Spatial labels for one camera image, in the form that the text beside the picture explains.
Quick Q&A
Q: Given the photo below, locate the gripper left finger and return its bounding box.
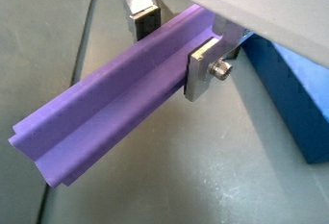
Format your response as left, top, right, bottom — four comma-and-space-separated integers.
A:
123, 0, 160, 41

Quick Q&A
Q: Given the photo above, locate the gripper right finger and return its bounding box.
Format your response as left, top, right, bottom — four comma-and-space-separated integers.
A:
183, 15, 247, 102

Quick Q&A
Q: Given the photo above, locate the purple star-shaped bar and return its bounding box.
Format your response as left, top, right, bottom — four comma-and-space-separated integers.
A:
9, 5, 214, 187

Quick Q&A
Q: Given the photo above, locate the blue foam shape board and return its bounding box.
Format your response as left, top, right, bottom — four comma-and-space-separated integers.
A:
242, 35, 329, 163

